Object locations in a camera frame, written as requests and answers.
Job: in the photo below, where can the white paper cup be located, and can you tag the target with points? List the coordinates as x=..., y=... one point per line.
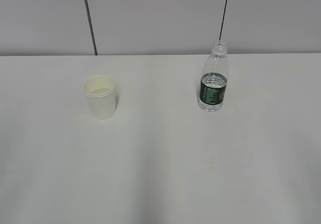
x=100, y=91

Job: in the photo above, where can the clear water bottle green label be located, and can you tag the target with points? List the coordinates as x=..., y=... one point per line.
x=214, y=78

